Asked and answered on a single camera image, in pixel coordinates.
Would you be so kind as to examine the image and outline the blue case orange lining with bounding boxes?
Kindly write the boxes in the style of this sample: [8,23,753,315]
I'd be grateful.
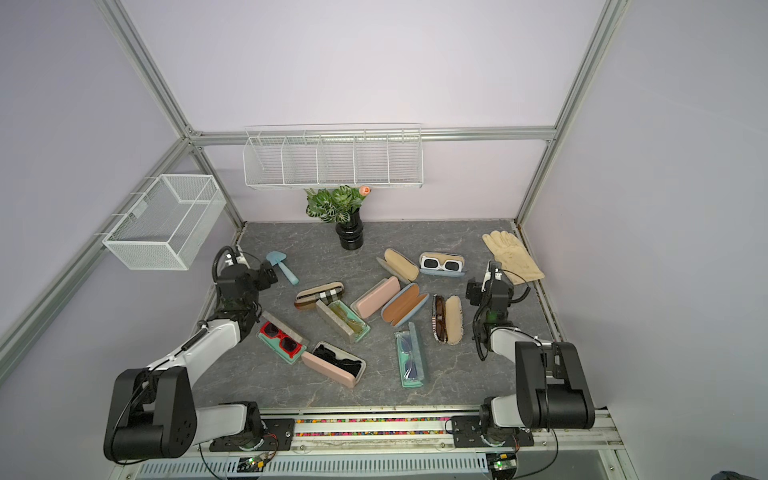
[381,283,429,327]

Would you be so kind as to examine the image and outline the grey fabric glasses case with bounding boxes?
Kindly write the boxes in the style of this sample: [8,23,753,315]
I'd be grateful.
[376,248,420,284]

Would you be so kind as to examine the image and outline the pink hard glasses case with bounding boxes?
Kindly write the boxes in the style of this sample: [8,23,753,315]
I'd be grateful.
[351,276,401,320]

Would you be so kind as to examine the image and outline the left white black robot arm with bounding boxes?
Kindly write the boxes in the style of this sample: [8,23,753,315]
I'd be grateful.
[103,246,278,465]

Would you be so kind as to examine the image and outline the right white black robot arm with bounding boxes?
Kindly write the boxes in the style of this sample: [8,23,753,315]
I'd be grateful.
[466,261,596,446]

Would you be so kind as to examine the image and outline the plaid beige glasses case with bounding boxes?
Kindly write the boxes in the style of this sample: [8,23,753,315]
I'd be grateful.
[294,281,345,310]

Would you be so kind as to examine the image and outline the light blue case white sunglasses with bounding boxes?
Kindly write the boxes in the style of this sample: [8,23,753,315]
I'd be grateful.
[419,252,465,277]

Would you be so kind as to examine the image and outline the grey mint case red sunglasses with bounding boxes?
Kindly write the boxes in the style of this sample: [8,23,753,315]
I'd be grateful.
[258,311,309,365]

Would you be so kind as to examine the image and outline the grey case mint lining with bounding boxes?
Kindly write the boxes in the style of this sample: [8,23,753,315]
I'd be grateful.
[315,300,371,344]

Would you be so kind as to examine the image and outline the mint case blue glasses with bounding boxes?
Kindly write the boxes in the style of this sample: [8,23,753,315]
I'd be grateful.
[395,322,426,389]

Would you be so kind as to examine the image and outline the pink case black sunglasses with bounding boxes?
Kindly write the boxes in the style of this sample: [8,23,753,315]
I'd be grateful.
[301,341,367,389]

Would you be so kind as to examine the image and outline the beige work glove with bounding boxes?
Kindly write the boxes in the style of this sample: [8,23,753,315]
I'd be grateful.
[482,230,545,285]

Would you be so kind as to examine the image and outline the teal plastic scraper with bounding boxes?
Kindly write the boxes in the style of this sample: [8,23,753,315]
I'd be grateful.
[266,251,300,286]

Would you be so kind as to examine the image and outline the white square sunglasses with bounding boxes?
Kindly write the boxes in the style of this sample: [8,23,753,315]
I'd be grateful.
[420,252,464,272]

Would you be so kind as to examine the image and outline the green plant in black vase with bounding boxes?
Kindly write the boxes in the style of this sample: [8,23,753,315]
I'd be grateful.
[305,185,372,251]

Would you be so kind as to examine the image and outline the white wire mesh side basket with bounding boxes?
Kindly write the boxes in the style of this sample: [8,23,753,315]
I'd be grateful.
[102,174,226,271]

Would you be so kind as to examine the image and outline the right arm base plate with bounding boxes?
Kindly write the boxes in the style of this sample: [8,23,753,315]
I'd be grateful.
[445,415,535,449]

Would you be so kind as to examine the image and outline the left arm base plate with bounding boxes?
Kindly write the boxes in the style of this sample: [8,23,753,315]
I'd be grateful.
[209,418,296,453]

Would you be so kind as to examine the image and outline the long white wire shelf basket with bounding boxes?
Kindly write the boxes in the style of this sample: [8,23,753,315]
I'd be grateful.
[243,123,424,190]

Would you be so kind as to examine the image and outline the white vented cable duct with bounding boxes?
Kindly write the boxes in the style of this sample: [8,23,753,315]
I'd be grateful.
[131,453,489,479]

